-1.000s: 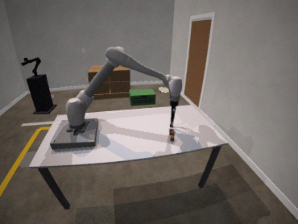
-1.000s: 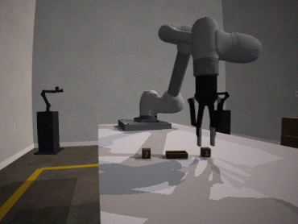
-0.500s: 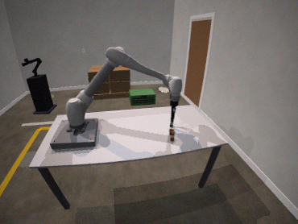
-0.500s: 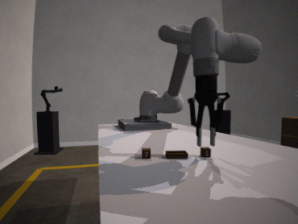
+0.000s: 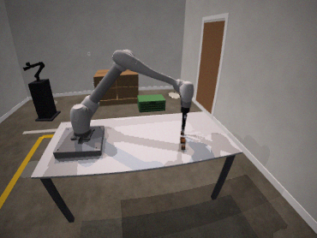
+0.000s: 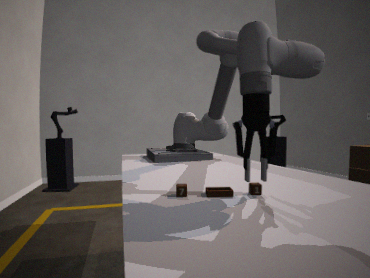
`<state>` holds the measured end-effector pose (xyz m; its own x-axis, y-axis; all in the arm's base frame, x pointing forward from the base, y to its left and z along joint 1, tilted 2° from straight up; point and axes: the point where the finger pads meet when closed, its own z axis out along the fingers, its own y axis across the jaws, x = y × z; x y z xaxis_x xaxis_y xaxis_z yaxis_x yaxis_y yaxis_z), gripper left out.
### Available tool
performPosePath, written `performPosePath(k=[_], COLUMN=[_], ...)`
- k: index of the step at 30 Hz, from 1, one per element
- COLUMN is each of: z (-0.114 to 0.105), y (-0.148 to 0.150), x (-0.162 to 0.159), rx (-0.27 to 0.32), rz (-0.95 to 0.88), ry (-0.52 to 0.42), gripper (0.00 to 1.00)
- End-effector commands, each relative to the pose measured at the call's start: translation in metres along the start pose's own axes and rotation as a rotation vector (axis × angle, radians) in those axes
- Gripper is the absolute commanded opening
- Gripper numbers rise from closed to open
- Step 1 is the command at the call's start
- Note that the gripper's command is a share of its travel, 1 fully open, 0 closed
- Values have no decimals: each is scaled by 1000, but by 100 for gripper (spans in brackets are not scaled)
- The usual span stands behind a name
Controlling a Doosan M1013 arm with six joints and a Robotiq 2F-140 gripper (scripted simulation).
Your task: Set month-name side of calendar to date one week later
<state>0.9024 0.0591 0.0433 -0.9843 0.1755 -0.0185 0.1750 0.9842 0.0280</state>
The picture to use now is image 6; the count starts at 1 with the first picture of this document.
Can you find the brown wooden tray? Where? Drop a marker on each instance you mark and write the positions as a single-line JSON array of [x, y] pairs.
[[219, 192]]

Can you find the small brown cube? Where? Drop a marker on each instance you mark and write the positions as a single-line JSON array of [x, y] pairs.
[[181, 190], [255, 188]]

